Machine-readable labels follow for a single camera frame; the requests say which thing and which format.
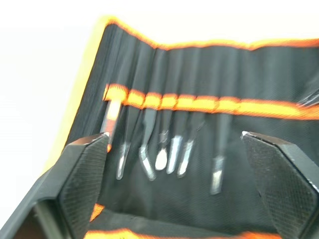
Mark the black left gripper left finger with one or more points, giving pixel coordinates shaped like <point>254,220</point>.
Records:
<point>62,184</point>

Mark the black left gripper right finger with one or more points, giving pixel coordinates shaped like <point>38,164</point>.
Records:
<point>281,179</point>

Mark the black long blade-tip tweezers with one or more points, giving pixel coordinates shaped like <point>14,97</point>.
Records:
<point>219,154</point>

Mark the black straight-tip tweezers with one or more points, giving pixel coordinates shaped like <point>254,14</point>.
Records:
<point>124,149</point>

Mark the black bent-tip tweezers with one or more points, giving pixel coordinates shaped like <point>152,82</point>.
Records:
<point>147,139</point>

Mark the black angled-tip tweezers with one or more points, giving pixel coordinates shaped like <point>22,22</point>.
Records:
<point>188,147</point>

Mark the black spade-tip tool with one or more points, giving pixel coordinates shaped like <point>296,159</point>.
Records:
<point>162,154</point>

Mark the black flat-tip tweezers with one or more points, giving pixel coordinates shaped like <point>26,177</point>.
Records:
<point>174,154</point>

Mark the black orange-trimmed tool roll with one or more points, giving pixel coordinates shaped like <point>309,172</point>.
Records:
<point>224,74</point>

